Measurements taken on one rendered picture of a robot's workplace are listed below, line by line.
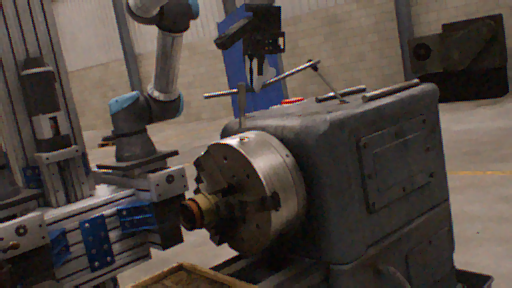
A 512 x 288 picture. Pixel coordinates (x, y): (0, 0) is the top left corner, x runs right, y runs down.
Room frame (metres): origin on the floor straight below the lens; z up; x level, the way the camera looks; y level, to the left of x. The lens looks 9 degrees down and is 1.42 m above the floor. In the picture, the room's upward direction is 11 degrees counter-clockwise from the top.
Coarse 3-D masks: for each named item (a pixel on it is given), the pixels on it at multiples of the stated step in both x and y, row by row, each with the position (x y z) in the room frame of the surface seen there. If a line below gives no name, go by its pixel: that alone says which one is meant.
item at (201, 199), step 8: (200, 192) 1.21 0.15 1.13; (192, 200) 1.19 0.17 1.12; (200, 200) 1.18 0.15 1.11; (208, 200) 1.19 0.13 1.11; (216, 200) 1.21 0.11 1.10; (184, 208) 1.20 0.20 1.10; (192, 208) 1.16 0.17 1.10; (200, 208) 1.17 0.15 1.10; (208, 208) 1.17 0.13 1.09; (184, 216) 1.20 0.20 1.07; (192, 216) 1.15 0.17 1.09; (200, 216) 1.16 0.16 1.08; (208, 216) 1.17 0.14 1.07; (216, 216) 1.18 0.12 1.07; (184, 224) 1.19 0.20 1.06; (192, 224) 1.16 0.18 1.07; (200, 224) 1.16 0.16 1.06; (208, 224) 1.18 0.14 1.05
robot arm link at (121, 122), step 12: (120, 96) 1.77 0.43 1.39; (132, 96) 1.75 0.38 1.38; (144, 96) 1.80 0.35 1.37; (120, 108) 1.73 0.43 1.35; (132, 108) 1.74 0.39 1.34; (144, 108) 1.76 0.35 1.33; (120, 120) 1.73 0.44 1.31; (132, 120) 1.74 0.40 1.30; (144, 120) 1.77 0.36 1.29; (120, 132) 1.74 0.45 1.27
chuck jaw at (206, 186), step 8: (208, 152) 1.32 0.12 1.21; (200, 160) 1.28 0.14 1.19; (208, 160) 1.29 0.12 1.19; (200, 168) 1.28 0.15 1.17; (208, 168) 1.27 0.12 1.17; (216, 168) 1.29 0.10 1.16; (200, 176) 1.25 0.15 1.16; (208, 176) 1.26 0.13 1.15; (216, 176) 1.27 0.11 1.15; (200, 184) 1.24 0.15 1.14; (208, 184) 1.24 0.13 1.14; (216, 184) 1.25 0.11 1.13; (224, 184) 1.26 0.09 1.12; (232, 184) 1.30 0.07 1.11; (208, 192) 1.23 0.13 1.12; (216, 192) 1.26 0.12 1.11
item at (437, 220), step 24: (432, 216) 1.46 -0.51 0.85; (384, 240) 1.32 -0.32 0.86; (408, 240) 1.39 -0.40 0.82; (432, 240) 1.46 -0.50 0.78; (288, 264) 1.36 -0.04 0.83; (336, 264) 1.22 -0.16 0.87; (360, 264) 1.24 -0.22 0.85; (384, 264) 1.31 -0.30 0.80; (408, 264) 1.37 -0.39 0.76; (432, 264) 1.45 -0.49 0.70
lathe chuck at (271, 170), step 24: (216, 144) 1.28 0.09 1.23; (240, 144) 1.23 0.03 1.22; (264, 144) 1.24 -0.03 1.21; (240, 168) 1.21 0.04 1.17; (264, 168) 1.18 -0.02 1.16; (240, 192) 1.23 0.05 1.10; (264, 192) 1.16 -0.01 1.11; (288, 192) 1.18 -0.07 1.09; (240, 216) 1.25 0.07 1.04; (264, 216) 1.17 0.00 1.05; (288, 216) 1.18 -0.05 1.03; (240, 240) 1.26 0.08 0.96; (264, 240) 1.18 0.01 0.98
